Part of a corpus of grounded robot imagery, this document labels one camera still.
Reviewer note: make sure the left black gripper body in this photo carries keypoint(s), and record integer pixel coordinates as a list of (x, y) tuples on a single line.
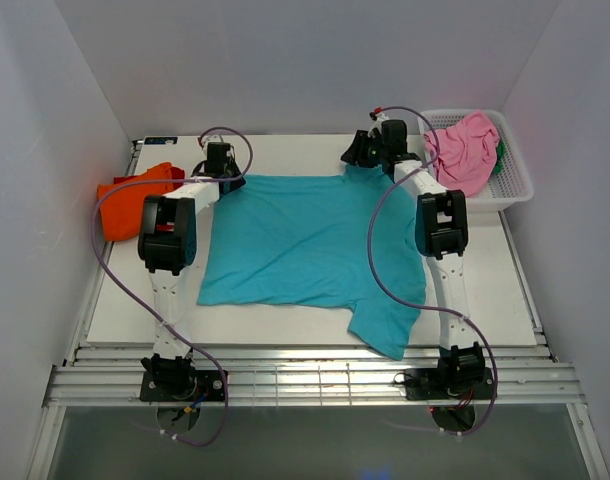
[(231, 171)]

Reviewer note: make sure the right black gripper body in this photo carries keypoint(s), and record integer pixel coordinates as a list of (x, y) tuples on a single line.
[(382, 151)]

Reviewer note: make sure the turquoise t shirt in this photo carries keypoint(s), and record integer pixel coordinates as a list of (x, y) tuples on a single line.
[(302, 241)]

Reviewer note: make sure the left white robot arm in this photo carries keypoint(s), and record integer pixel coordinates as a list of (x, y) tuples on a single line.
[(168, 244)]

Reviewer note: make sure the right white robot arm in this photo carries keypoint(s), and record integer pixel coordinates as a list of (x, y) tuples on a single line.
[(441, 236)]

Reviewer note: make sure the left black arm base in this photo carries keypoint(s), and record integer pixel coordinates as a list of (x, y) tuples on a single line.
[(177, 380)]

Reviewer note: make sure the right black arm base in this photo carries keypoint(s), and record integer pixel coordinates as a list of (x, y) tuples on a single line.
[(425, 384)]

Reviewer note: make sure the folded red t shirt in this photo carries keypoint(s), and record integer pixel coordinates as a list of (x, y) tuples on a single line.
[(161, 171)]

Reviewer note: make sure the blue table label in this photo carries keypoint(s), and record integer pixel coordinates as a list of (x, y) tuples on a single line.
[(160, 140)]

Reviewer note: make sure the pink t shirt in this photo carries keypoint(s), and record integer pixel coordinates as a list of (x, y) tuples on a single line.
[(464, 154)]

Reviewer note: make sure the folded orange t shirt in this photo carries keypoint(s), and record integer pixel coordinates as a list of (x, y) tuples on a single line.
[(121, 213)]

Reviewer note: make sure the green t shirt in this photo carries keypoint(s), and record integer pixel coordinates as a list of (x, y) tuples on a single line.
[(500, 153)]

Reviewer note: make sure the white plastic basket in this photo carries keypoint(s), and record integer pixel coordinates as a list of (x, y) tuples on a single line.
[(512, 184)]

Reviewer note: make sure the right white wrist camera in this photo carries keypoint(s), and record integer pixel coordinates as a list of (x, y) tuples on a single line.
[(378, 116)]

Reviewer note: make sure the aluminium front rail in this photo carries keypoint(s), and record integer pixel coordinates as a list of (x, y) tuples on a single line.
[(273, 377)]

